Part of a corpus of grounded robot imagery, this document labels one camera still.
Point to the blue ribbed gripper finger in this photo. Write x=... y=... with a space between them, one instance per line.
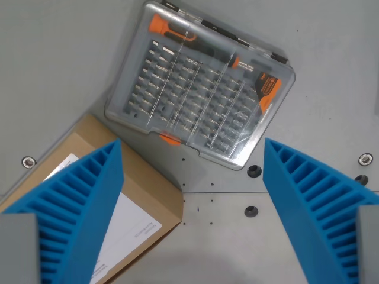
x=302 y=195
x=89 y=189

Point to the black recessed table bolt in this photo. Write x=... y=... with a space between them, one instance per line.
x=362 y=179
x=250 y=211

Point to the white paper shipping label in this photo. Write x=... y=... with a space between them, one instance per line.
x=130 y=227

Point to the brown cardboard box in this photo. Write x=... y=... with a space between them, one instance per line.
x=148 y=189

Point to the silver hex table screw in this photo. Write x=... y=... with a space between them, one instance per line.
x=29 y=161
x=365 y=159

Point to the orange brand label card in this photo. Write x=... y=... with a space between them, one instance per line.
x=269 y=88

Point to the clear plastic screwdriver bit case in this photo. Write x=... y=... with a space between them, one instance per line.
x=189 y=97

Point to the orange black precision screwdriver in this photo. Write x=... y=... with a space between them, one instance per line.
x=189 y=40

